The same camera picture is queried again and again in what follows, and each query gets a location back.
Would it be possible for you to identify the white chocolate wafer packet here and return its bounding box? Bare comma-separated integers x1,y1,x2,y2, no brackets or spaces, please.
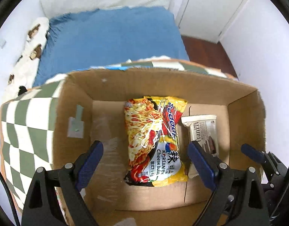
181,114,220,179

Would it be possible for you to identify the yellow Korean noodle packet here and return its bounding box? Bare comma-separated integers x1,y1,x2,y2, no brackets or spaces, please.
124,96,188,187

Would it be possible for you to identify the green white checkered mat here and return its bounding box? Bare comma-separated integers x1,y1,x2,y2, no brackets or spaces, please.
0,56,239,213

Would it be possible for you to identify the open cardboard milk box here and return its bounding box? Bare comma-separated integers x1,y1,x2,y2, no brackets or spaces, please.
52,68,265,225

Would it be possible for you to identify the bear print pillow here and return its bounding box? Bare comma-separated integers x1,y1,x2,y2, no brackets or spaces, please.
5,17,50,99

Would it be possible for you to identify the white door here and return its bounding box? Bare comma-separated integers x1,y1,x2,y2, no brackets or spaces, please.
175,0,247,43

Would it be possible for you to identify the blue bed sheet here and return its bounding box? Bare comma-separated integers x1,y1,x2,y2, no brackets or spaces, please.
33,7,189,86

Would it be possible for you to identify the wall socket left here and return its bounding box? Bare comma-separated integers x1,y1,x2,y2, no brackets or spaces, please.
0,39,6,48

